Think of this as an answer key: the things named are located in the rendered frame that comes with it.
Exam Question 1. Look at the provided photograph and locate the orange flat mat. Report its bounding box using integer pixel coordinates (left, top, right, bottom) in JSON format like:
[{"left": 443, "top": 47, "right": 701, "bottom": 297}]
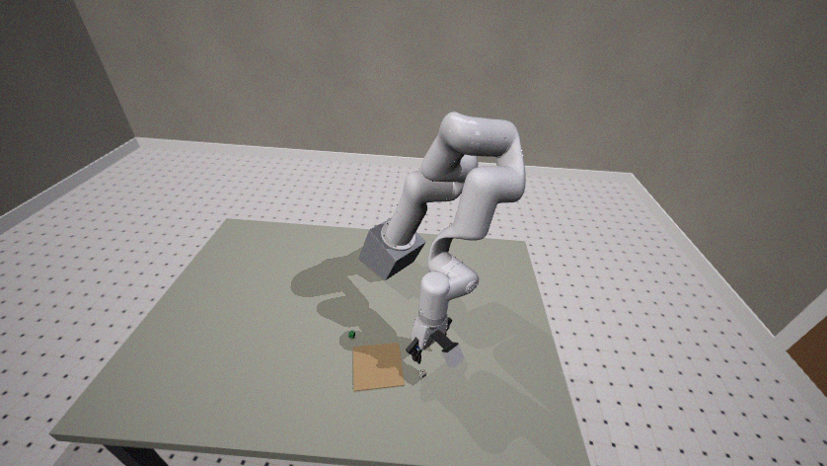
[{"left": 353, "top": 343, "right": 405, "bottom": 392}]

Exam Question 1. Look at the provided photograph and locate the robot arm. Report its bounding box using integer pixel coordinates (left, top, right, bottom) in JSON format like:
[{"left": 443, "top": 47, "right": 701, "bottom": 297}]
[{"left": 381, "top": 112, "right": 526, "bottom": 326}]

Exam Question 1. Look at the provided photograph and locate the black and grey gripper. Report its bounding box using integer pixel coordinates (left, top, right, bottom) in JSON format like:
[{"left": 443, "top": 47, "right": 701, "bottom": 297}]
[{"left": 406, "top": 315, "right": 452, "bottom": 364}]

